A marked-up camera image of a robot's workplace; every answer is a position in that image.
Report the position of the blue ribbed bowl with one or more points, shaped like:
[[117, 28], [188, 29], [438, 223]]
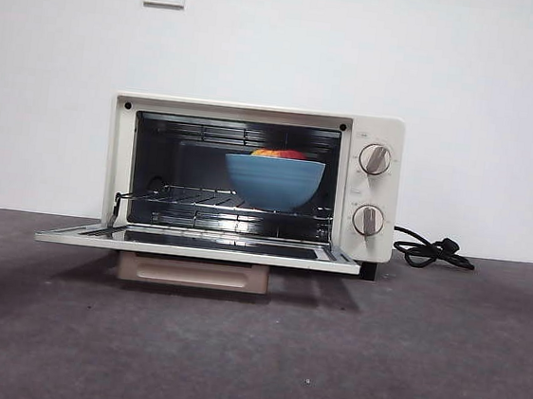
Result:
[[273, 183]]

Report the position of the red yellow apple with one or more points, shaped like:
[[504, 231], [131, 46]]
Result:
[[278, 154]]

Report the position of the small beige oven knob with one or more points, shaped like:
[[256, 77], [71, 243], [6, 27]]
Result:
[[368, 220]]

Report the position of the cream Toshiba toaster oven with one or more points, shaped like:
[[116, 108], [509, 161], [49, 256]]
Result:
[[381, 192]]

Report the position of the large beige oven knob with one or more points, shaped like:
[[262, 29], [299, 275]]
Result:
[[375, 159]]

